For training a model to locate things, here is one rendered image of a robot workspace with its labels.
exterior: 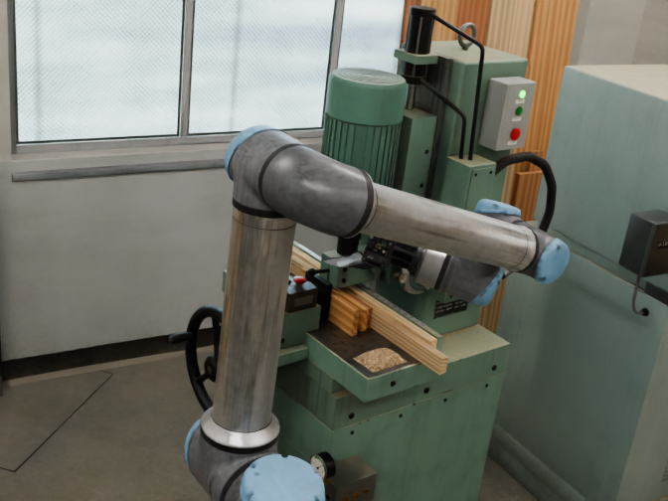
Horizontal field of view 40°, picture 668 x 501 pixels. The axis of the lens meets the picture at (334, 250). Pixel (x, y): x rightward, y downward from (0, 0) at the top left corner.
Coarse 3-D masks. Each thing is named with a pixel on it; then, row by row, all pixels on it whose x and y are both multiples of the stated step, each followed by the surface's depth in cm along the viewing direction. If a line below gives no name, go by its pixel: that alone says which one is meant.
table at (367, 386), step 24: (312, 336) 210; (336, 336) 211; (360, 336) 212; (288, 360) 208; (312, 360) 211; (336, 360) 203; (408, 360) 204; (360, 384) 197; (384, 384) 199; (408, 384) 204
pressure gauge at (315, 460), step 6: (312, 456) 205; (318, 456) 203; (324, 456) 203; (330, 456) 204; (312, 462) 206; (318, 462) 204; (324, 462) 202; (330, 462) 203; (324, 468) 202; (330, 468) 203; (324, 474) 203; (330, 474) 203; (324, 480) 203
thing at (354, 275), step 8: (360, 248) 226; (328, 256) 219; (336, 256) 219; (328, 264) 220; (328, 272) 220; (336, 272) 217; (344, 272) 218; (352, 272) 220; (360, 272) 222; (368, 272) 223; (328, 280) 221; (336, 280) 218; (344, 280) 219; (352, 280) 221; (360, 280) 223; (368, 280) 224
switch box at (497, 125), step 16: (496, 80) 211; (512, 80) 213; (528, 80) 215; (496, 96) 211; (512, 96) 210; (528, 96) 214; (496, 112) 212; (512, 112) 212; (528, 112) 216; (496, 128) 213; (512, 128) 214; (480, 144) 218; (496, 144) 214
